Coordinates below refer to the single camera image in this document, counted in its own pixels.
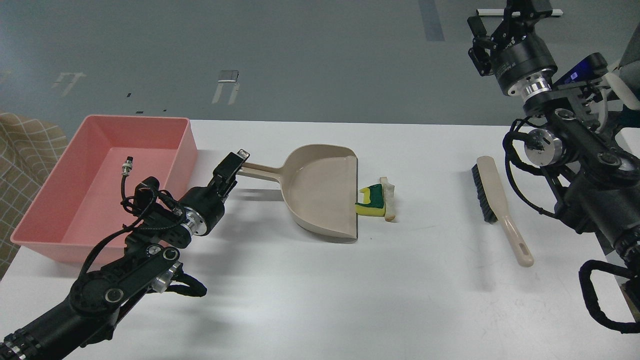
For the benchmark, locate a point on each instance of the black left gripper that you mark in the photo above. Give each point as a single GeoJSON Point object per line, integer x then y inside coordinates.
{"type": "Point", "coordinates": [205, 205]}

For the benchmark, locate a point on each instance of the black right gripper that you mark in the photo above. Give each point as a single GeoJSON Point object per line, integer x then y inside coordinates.
{"type": "Point", "coordinates": [513, 52]}

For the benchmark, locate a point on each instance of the beige plastic dustpan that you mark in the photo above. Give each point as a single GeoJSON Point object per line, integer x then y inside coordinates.
{"type": "Point", "coordinates": [318, 183]}

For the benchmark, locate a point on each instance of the beige hand brush black bristles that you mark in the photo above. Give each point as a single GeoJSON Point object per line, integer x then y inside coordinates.
{"type": "Point", "coordinates": [493, 203]}

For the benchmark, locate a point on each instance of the yellow green sponge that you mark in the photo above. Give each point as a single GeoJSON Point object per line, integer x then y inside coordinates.
{"type": "Point", "coordinates": [371, 201]}

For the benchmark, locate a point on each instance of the white bread slice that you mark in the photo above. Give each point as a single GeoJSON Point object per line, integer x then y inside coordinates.
{"type": "Point", "coordinates": [388, 193]}

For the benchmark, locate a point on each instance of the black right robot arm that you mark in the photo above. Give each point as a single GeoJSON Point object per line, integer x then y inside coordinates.
{"type": "Point", "coordinates": [563, 159]}

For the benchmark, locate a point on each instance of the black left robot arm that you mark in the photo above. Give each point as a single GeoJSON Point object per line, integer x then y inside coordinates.
{"type": "Point", "coordinates": [142, 258]}

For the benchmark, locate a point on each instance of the pink plastic bin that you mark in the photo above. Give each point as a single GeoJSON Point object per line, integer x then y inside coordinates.
{"type": "Point", "coordinates": [80, 202]}

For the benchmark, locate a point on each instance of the white office chair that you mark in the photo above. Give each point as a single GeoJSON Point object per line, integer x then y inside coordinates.
{"type": "Point", "coordinates": [623, 78]}

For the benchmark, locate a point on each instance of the beige checkered cloth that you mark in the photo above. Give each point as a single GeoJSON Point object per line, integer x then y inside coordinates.
{"type": "Point", "coordinates": [29, 150]}

